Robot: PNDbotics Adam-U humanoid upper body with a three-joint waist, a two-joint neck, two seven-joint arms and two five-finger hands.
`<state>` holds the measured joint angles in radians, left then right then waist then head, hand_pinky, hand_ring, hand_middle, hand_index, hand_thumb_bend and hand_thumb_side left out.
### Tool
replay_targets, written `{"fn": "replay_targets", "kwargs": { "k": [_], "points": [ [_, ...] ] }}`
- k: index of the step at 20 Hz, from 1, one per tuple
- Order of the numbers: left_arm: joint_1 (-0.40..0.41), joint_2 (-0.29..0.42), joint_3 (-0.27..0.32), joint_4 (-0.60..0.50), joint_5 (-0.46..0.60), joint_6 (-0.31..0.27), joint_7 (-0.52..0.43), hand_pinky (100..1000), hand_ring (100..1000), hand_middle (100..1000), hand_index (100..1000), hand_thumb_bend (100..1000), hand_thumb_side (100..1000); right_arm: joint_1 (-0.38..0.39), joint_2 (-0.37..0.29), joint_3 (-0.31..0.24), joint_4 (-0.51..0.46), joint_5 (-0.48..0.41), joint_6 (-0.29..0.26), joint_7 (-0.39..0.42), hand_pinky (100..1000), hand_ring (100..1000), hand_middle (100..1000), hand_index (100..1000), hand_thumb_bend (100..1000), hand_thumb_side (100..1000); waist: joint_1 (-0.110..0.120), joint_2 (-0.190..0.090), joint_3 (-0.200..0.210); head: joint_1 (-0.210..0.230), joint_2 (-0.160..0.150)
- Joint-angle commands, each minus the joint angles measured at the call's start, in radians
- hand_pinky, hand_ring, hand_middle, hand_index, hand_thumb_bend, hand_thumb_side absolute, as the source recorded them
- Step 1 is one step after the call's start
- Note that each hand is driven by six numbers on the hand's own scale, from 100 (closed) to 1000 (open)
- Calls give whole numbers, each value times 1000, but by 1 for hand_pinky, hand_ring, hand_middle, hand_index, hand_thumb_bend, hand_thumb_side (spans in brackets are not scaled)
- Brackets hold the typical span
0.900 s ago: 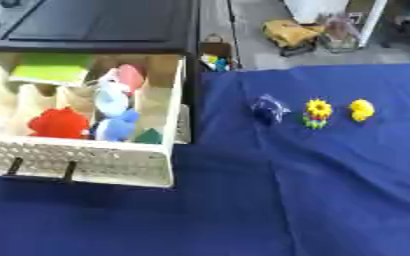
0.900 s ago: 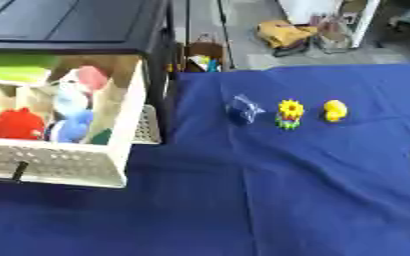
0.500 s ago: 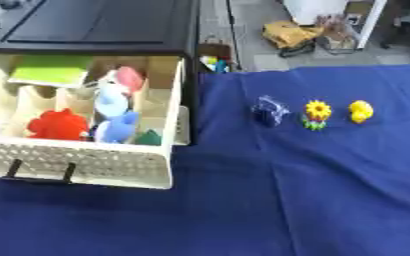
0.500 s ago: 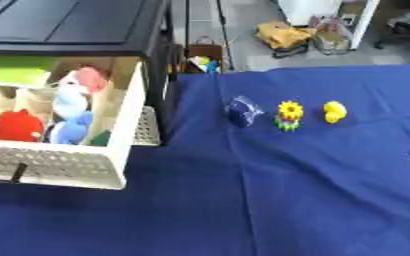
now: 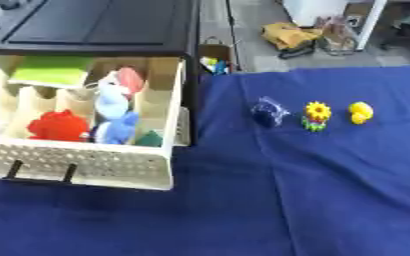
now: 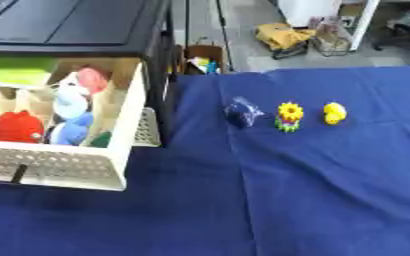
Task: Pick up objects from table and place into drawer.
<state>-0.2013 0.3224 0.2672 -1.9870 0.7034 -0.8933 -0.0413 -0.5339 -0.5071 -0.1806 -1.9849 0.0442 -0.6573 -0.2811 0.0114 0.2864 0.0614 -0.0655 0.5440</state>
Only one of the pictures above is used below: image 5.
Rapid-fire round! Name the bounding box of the pale compartment drawer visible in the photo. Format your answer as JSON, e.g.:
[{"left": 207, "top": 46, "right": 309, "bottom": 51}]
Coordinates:
[{"left": 0, "top": 55, "right": 193, "bottom": 191}]

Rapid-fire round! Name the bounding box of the red spiky soft toy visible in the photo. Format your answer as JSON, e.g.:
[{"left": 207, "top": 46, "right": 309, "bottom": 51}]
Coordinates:
[{"left": 24, "top": 109, "right": 92, "bottom": 143}]

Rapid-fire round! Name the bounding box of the blue and white soft toy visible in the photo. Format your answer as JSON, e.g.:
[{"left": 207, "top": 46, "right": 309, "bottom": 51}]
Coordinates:
[{"left": 89, "top": 66, "right": 148, "bottom": 145}]

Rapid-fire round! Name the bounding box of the clear bag on floor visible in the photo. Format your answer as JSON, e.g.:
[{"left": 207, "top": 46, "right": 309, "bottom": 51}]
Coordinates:
[{"left": 313, "top": 15, "right": 359, "bottom": 56}]

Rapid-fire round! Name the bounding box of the black cabinet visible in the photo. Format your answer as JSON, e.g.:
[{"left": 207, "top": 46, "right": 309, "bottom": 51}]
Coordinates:
[{"left": 0, "top": 0, "right": 204, "bottom": 146}]

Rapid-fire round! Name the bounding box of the dark object in clear bag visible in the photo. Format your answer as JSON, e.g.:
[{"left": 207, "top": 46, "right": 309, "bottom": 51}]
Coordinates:
[{"left": 248, "top": 96, "right": 293, "bottom": 128}]

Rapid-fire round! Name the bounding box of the black drawer handle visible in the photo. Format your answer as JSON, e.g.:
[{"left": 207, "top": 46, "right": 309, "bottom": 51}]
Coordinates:
[{"left": 2, "top": 159, "right": 79, "bottom": 185}]

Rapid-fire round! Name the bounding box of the white table leg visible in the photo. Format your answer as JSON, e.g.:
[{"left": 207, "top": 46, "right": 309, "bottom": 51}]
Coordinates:
[{"left": 353, "top": 0, "right": 389, "bottom": 52}]

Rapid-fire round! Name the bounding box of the dark green toy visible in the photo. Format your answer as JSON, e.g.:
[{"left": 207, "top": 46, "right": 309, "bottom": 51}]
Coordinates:
[{"left": 133, "top": 130, "right": 165, "bottom": 148}]

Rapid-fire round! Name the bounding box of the brown paper bag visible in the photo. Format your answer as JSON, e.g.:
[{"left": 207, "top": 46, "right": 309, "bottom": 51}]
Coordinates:
[{"left": 198, "top": 36, "right": 237, "bottom": 76}]

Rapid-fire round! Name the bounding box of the white cabinet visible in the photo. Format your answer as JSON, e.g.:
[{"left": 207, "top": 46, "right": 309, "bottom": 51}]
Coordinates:
[{"left": 280, "top": 0, "right": 351, "bottom": 28}]

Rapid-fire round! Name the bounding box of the green box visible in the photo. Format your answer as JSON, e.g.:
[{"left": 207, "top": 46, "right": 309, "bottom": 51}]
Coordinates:
[{"left": 7, "top": 55, "right": 95, "bottom": 89}]

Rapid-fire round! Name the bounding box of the yellow sunflower toy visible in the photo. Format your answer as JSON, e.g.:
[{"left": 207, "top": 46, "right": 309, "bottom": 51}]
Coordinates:
[{"left": 299, "top": 101, "right": 333, "bottom": 133}]

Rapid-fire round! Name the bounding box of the yellow cloth bag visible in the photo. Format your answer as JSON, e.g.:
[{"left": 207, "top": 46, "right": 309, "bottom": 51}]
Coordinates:
[{"left": 259, "top": 21, "right": 324, "bottom": 52}]

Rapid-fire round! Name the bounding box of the yellow duck toy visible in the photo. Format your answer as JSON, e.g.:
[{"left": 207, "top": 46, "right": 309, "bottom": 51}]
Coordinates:
[{"left": 346, "top": 101, "right": 375, "bottom": 125}]

